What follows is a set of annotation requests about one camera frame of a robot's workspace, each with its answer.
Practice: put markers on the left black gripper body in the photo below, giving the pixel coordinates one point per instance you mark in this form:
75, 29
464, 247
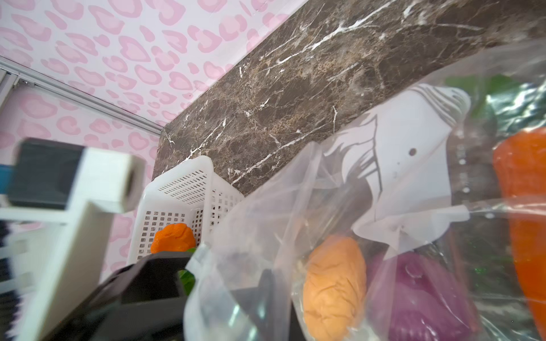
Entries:
231, 300

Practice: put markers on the orange tomato toy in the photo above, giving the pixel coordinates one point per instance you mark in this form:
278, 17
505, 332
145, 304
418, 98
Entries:
174, 237

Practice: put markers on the white perforated plastic basket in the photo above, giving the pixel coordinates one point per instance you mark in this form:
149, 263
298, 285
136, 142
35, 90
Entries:
190, 193

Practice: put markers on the small orange fruit toy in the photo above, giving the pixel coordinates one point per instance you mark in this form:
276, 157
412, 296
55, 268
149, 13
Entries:
334, 289

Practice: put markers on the purple onion toy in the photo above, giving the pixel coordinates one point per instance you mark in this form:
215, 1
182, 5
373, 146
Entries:
413, 297

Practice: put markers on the clear zip top bag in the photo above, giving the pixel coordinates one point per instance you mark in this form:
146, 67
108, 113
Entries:
413, 174

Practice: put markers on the orange carrot toy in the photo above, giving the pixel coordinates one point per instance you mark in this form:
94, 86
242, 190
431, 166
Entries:
519, 163

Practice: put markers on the green lettuce toy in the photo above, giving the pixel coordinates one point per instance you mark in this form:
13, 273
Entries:
187, 281

